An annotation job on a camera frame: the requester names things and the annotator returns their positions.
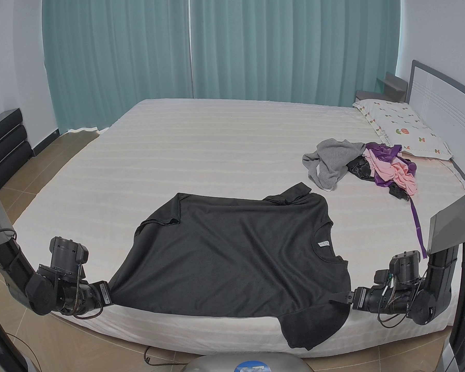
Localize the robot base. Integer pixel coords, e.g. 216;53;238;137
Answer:
184;353;307;372

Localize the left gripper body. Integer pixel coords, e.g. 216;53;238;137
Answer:
79;280;115;314

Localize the black chest of drawers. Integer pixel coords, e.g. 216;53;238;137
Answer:
0;108;33;192

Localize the grey bedside table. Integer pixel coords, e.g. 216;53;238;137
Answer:
356;72;408;103

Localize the white printed pillow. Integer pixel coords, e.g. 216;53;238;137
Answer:
353;98;454;161

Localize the black T-shirt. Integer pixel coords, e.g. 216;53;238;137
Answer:
108;182;352;350

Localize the pile of clothes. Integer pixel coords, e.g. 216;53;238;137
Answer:
347;142;429;259

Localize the grey garment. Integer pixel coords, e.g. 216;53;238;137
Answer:
302;139;367;191

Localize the blue-green curtain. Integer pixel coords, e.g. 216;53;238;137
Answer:
42;0;194;135
188;0;401;105

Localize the bed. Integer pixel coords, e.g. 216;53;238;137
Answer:
12;60;465;357

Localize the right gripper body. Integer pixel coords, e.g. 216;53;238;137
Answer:
351;287;391;312

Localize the black cable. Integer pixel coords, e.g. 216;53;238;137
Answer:
377;306;413;329
143;345;188;367
0;228;17;249

